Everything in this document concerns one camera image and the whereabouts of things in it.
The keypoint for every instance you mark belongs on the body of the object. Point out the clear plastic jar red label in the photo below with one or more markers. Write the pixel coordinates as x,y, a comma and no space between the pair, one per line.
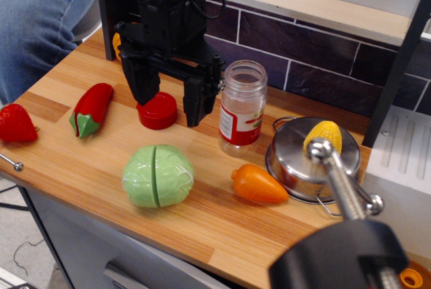
243,99

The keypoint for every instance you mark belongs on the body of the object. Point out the black clamp with metal screw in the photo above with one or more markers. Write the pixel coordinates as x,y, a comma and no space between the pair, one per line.
355,253

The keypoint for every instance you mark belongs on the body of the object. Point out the yellow orange toy behind gripper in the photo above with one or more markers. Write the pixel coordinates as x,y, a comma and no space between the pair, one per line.
116,44

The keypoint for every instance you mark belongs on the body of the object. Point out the green toy cabbage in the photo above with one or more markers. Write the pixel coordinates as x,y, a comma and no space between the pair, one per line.
158,176

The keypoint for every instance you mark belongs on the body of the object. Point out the grey cabinet drawer handle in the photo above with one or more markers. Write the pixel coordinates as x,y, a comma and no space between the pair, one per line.
117,278

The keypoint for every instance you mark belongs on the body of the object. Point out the yellow toy corn cob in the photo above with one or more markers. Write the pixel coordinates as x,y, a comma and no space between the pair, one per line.
328,130

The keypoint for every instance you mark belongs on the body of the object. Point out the red toy strawberry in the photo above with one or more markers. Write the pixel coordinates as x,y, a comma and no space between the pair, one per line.
16,124

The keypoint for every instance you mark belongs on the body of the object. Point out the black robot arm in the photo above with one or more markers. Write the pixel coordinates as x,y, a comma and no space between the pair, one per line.
170,39

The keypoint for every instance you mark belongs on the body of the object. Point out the orange toy carrot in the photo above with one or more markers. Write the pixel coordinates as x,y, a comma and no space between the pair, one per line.
254,183

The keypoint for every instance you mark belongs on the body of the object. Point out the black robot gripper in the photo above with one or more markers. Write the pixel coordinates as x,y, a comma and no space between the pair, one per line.
169,38

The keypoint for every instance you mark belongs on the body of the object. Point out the red toy chili pepper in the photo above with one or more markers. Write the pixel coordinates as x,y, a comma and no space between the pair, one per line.
88,114

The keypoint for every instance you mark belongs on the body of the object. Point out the metal clamp rod left edge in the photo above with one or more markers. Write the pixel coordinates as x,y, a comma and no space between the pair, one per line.
17,166

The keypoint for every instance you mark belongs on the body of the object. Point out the black shelf post right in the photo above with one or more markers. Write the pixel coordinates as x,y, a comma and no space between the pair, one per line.
414,32

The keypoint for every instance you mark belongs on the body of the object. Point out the upturned stainless steel pot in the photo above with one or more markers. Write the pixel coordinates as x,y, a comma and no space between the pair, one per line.
287,162

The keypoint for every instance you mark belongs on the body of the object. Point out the person's leg in blue jeans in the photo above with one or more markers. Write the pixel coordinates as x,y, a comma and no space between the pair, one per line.
35,36

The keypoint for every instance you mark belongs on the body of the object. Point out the white dish drainer sink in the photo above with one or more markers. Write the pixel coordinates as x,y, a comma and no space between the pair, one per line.
401,152

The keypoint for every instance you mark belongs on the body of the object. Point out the red plastic jar cap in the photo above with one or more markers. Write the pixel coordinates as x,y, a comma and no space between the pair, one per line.
159,113

